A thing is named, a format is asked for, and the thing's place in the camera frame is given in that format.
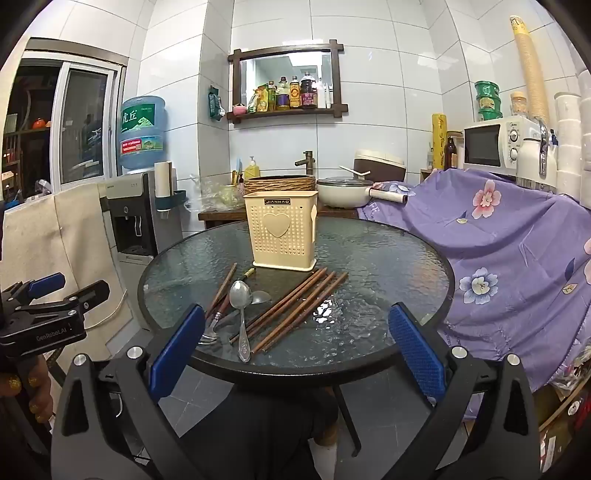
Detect person's left hand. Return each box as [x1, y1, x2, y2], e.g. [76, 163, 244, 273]
[0, 353, 57, 426]

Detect sliding glass window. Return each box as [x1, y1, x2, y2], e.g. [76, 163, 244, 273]
[4, 39, 127, 197]

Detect white pan with glass lid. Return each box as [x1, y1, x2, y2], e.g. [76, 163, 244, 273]
[316, 176, 409, 208]

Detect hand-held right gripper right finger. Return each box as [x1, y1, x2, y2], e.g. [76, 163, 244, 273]
[389, 303, 542, 480]

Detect purple floral cloth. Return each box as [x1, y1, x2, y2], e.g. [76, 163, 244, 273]
[356, 167, 591, 418]

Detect white power cable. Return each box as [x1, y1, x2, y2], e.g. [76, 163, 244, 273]
[85, 286, 129, 330]

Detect white microwave oven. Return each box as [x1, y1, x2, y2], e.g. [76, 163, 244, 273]
[463, 115, 543, 175]

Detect round-bowl grey metal spoon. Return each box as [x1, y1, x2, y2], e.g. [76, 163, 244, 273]
[213, 290, 273, 330]

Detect brown and cream rice cooker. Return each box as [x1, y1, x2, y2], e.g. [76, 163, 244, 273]
[353, 148, 408, 183]

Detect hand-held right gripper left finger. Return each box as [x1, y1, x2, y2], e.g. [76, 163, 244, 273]
[50, 304, 206, 480]

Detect bronze faucet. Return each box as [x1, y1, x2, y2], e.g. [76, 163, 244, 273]
[294, 150, 319, 176]

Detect pile of brown chopsticks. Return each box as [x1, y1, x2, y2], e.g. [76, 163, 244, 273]
[229, 267, 350, 355]

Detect silver fork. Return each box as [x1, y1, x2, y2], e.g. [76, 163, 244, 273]
[198, 267, 257, 346]

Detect wicker-wrapped wash basin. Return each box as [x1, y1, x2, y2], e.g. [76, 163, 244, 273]
[243, 174, 319, 195]

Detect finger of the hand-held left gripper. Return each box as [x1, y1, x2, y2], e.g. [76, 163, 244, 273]
[16, 280, 112, 320]
[0, 272, 66, 306]

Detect tall stack of paper cups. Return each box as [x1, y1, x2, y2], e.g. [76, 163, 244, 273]
[509, 15, 550, 125]

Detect blue water jug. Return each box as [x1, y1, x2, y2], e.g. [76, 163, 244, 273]
[117, 95, 169, 174]

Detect yellow-green seasoning packet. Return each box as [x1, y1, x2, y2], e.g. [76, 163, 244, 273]
[248, 84, 269, 114]

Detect green packet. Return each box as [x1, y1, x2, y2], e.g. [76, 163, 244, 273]
[208, 85, 226, 121]

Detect white paper cup tube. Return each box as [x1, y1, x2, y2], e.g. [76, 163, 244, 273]
[154, 161, 175, 217]

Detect ornate-handled metal spoon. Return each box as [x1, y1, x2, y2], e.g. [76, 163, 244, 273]
[229, 280, 254, 363]

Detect dark soy sauce bottle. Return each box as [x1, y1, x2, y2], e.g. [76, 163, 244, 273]
[300, 69, 318, 110]

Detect beige cloth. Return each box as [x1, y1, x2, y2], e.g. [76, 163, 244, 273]
[0, 185, 126, 335]

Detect wooden framed mirror shelf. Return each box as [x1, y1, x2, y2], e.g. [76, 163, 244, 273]
[227, 40, 349, 124]

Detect grey water dispenser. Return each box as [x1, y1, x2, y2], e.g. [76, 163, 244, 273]
[97, 172, 185, 330]

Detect stack of white paper rolls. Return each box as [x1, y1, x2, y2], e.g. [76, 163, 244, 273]
[553, 69, 591, 208]

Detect clear plastic bag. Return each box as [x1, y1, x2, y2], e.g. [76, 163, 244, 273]
[187, 174, 245, 213]

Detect cream plastic utensil holder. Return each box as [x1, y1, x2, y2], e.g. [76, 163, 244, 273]
[242, 189, 320, 270]

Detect teal cup holder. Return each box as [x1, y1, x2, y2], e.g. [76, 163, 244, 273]
[154, 189, 189, 212]

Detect wooden counter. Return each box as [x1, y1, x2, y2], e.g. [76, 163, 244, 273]
[198, 203, 361, 230]

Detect person's black pants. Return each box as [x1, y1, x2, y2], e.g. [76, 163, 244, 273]
[178, 383, 340, 480]

